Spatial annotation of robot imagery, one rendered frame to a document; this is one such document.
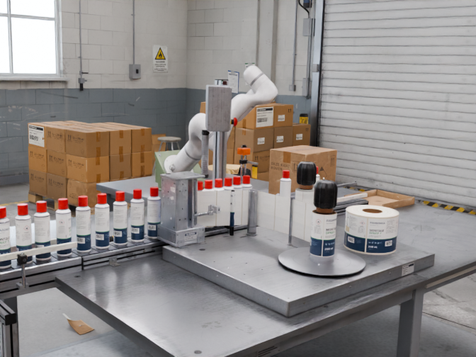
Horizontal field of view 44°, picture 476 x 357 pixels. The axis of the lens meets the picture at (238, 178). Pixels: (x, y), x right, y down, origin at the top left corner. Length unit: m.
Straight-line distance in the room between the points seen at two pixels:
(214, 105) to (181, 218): 0.53
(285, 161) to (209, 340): 1.70
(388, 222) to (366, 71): 5.18
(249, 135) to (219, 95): 4.00
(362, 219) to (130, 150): 4.24
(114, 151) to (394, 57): 3.36
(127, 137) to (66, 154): 0.64
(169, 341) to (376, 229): 0.96
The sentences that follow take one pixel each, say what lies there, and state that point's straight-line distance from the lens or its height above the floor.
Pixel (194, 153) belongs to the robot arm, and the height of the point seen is 1.08.
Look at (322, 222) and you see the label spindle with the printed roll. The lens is 2.06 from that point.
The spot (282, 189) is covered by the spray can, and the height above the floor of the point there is 1.00.
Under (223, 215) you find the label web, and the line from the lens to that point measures 2.41.
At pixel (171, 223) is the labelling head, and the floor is 0.97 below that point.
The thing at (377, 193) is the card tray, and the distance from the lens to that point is 3.59.
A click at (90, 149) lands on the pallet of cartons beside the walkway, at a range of 5.92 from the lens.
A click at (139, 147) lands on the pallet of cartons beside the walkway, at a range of 6.28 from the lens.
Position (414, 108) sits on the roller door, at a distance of 7.06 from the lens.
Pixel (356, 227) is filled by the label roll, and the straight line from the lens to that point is 2.28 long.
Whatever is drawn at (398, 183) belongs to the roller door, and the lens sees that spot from 7.21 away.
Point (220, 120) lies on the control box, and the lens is 2.50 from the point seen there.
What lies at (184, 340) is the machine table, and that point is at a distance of 1.65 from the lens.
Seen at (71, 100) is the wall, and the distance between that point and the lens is 8.42.
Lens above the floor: 1.56
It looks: 11 degrees down
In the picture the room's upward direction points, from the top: 2 degrees clockwise
